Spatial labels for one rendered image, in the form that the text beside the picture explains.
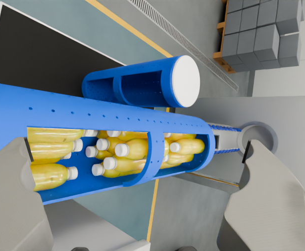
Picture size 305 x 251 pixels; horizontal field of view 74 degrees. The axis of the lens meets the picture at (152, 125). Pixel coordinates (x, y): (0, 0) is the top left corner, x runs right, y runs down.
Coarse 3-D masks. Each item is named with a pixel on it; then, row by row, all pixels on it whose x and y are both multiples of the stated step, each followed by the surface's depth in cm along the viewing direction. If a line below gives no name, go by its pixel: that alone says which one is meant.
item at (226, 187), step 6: (180, 174) 172; (186, 174) 168; (192, 174) 165; (192, 180) 164; (198, 180) 160; (204, 180) 157; (210, 180) 154; (216, 180) 152; (210, 186) 153; (216, 186) 150; (222, 186) 147; (228, 186) 145; (234, 186) 142; (228, 192) 144; (234, 192) 142
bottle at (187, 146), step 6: (186, 138) 88; (192, 138) 92; (198, 138) 97; (180, 144) 83; (186, 144) 84; (192, 144) 87; (198, 144) 91; (180, 150) 83; (186, 150) 84; (192, 150) 87; (198, 150) 91
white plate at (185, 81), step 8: (184, 56) 106; (176, 64) 102; (184, 64) 107; (192, 64) 113; (176, 72) 102; (184, 72) 107; (192, 72) 113; (176, 80) 103; (184, 80) 108; (192, 80) 114; (176, 88) 103; (184, 88) 109; (192, 88) 115; (176, 96) 104; (184, 96) 109; (192, 96) 115; (184, 104) 110; (192, 104) 116
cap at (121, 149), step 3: (117, 144) 61; (120, 144) 60; (123, 144) 61; (117, 147) 61; (120, 147) 60; (123, 147) 60; (126, 147) 61; (117, 150) 61; (120, 150) 60; (123, 150) 59; (126, 150) 60; (117, 153) 61; (120, 153) 60; (123, 153) 60
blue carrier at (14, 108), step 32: (0, 96) 37; (32, 96) 42; (64, 96) 50; (0, 128) 34; (96, 128) 48; (128, 128) 56; (160, 128) 67; (192, 128) 84; (64, 160) 68; (96, 160) 77; (160, 160) 66; (192, 160) 104; (64, 192) 58; (96, 192) 61
